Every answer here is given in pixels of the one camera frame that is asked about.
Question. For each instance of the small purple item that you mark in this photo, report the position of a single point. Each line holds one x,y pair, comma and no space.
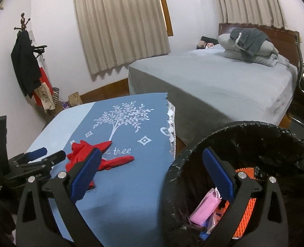
65,105

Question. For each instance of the red glove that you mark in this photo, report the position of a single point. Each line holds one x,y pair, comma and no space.
81,151
116,162

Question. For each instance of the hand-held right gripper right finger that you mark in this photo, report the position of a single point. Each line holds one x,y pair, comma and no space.
218,175

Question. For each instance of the bed with grey sheet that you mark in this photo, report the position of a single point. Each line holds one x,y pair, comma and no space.
206,82

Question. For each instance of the red bag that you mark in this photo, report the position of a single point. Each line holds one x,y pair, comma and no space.
42,77

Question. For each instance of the beige printed paper bag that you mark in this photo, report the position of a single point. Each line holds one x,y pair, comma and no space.
46,97

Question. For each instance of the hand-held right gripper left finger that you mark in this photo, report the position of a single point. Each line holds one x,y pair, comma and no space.
86,175

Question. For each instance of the blue tree-print cloth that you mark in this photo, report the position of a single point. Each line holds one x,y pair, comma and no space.
136,180

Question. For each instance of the folded grey blankets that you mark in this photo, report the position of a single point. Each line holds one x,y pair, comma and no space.
285,46

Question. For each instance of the pink face mask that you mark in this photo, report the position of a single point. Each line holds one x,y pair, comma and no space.
203,208

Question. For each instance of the dark grey towel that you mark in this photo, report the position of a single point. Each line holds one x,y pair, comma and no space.
252,40

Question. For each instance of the light blue tablecloth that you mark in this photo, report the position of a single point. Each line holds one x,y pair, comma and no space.
72,115

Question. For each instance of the wooden coat rack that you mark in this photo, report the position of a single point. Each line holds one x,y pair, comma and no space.
23,22

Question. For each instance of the black coat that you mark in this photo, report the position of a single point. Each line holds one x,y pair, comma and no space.
24,61

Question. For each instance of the black item on bed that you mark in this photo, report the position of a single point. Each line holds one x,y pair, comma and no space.
206,42

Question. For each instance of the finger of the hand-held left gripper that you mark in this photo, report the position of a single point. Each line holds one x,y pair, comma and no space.
56,156
37,152

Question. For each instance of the wide beige curtain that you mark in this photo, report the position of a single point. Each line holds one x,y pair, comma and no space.
121,23

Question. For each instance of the brown paper bag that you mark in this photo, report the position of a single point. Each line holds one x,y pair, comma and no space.
74,99

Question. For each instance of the wooden window frame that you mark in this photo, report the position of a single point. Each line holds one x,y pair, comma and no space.
166,7

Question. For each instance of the orange foam mesh sheet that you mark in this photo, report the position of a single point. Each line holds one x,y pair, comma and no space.
247,211

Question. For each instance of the white lace cloth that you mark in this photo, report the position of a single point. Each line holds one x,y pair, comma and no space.
171,128

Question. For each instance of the striped bag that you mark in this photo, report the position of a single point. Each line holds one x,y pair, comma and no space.
56,97

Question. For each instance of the bin with black bag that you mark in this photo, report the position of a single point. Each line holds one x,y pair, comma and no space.
244,139

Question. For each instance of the narrow beige curtain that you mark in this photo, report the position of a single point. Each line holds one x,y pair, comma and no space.
247,2

